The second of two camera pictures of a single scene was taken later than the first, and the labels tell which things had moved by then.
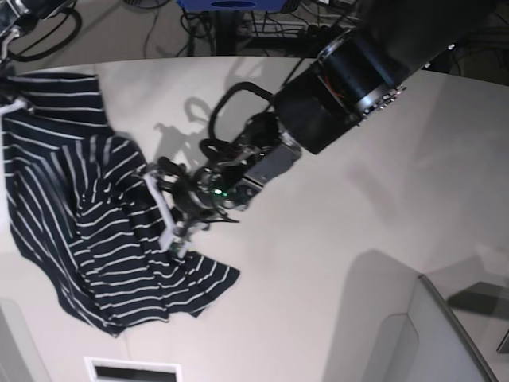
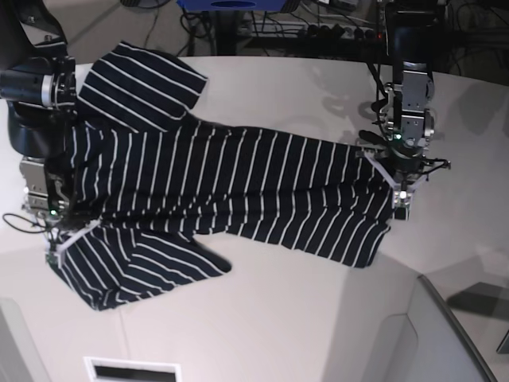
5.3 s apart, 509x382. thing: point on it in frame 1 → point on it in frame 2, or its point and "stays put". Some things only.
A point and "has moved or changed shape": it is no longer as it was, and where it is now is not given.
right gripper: x=231 y=175 → x=406 y=115
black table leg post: x=226 y=33 stays put
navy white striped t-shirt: x=83 y=216 has moved or changed shape
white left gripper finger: x=19 y=103 → x=45 y=192
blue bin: x=231 y=5 stays put
